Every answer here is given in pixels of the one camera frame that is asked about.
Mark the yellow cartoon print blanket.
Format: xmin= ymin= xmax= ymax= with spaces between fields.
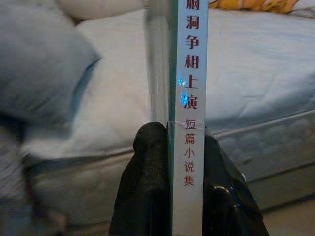
xmin=209 ymin=0 xmax=315 ymax=18

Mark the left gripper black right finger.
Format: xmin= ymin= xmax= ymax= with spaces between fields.
xmin=201 ymin=126 xmax=270 ymax=236

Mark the white book red Chinese text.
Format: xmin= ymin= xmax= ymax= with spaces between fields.
xmin=143 ymin=0 xmax=210 ymax=236

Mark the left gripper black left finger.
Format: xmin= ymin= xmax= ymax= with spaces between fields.
xmin=109 ymin=121 xmax=173 ymax=236

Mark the grey plush pillow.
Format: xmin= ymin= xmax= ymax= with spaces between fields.
xmin=0 ymin=4 xmax=103 ymax=129

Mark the white quilted mattress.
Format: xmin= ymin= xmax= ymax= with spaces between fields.
xmin=21 ymin=8 xmax=315 ymax=231

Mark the cream twisted long pillow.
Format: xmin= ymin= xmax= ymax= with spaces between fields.
xmin=56 ymin=0 xmax=149 ymax=21

